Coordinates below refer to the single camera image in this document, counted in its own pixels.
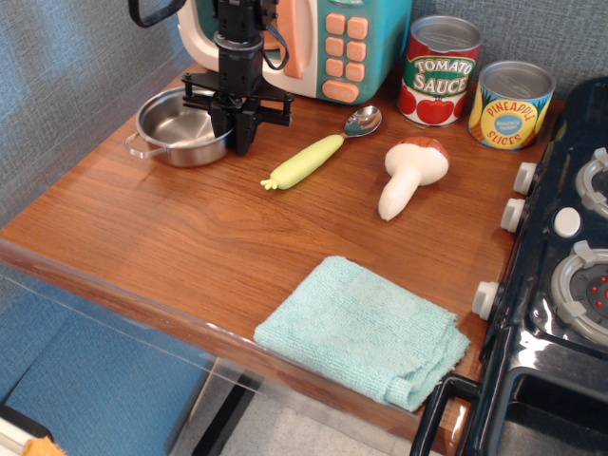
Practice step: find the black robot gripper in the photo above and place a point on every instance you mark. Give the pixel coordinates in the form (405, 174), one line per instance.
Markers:
(237, 96)

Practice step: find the silver steel pot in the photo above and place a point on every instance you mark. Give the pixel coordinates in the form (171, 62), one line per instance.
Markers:
(171, 132)

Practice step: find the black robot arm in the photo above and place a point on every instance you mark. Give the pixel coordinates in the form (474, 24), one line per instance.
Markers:
(240, 28)

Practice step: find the light blue towel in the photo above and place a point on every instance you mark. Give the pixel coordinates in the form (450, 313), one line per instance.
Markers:
(366, 333)

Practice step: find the teal toy microwave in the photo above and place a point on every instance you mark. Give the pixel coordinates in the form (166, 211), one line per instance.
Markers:
(337, 51)

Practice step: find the toy mushroom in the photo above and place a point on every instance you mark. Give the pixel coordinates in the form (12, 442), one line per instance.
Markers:
(413, 162)

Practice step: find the tomato sauce can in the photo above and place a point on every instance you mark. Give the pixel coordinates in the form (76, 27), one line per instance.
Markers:
(441, 57)

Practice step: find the pineapple slices can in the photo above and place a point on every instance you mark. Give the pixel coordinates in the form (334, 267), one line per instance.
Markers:
(510, 104)

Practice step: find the orange object in black tray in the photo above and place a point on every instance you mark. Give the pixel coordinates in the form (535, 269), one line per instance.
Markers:
(21, 435)

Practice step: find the black toy stove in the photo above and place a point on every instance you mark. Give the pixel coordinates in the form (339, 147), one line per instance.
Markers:
(543, 386)

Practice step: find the spoon with green handle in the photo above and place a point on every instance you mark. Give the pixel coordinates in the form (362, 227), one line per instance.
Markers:
(301, 165)

